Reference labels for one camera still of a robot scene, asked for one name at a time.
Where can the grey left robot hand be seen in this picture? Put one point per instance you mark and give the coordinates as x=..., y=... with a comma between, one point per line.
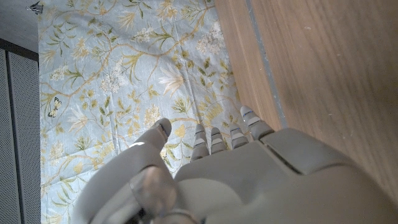
x=264, y=186

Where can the grey perforated partition panel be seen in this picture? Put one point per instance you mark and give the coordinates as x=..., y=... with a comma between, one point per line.
x=28, y=140

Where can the floral printed backdrop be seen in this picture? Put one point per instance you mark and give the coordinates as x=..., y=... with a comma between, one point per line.
x=124, y=77

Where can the black binder clip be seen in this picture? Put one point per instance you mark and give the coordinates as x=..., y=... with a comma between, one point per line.
x=36, y=7

